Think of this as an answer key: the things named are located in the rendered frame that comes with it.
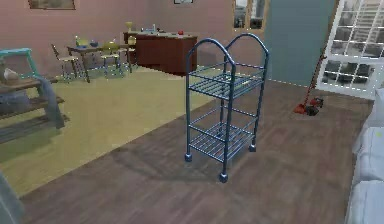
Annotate dark red wooden counter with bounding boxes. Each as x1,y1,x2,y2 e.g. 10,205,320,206
122,31,198,77

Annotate yellow-backed dining chair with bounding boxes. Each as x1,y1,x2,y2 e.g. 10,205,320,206
118,35,138,66

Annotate yellow-green dining chair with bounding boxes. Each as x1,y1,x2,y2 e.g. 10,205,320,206
100,42,125,79

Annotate wooden framed window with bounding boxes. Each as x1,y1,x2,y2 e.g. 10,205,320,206
232,0,270,33

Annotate brown wooden dining table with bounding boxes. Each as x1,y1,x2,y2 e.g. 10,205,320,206
66,43,134,84

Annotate grey-blue room door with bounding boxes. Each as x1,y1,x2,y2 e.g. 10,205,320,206
264,0,337,88

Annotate wooden chair with pale seat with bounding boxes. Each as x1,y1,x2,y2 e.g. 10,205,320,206
50,43,82,83

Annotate teal framed wooden shelf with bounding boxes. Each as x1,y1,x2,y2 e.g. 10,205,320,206
0,47,70,145

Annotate white paned window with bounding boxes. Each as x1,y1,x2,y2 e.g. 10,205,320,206
315,0,384,101

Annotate white sofa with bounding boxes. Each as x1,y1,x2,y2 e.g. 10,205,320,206
344,87,384,224

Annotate pale lumpy object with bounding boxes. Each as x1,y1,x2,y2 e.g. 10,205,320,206
3,67,21,83

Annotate grey rounded furniture edge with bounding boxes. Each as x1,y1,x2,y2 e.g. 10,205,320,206
0,171,25,224

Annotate blue wire shelf cart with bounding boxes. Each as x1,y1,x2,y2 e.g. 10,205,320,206
184,32,270,184

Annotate dark framed wall picture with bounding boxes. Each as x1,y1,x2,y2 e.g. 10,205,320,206
27,0,76,11

